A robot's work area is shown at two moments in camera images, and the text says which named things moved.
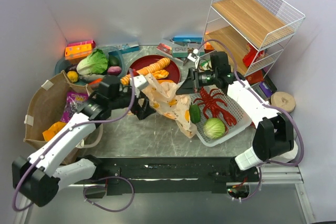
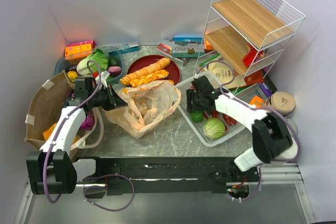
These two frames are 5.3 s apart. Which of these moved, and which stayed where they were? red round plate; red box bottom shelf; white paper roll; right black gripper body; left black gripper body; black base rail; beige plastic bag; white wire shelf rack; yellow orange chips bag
Moved: right black gripper body; beige plastic bag; left black gripper body
Stayed: white paper roll; white wire shelf rack; black base rail; red round plate; yellow orange chips bag; red box bottom shelf
